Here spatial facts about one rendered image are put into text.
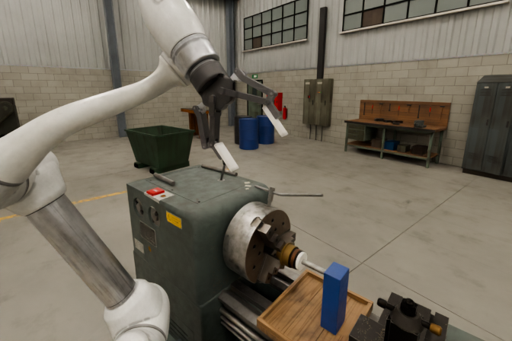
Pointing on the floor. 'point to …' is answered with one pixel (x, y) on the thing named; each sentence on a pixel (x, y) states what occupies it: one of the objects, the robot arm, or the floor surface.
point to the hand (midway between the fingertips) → (256, 149)
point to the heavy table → (192, 120)
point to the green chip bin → (161, 147)
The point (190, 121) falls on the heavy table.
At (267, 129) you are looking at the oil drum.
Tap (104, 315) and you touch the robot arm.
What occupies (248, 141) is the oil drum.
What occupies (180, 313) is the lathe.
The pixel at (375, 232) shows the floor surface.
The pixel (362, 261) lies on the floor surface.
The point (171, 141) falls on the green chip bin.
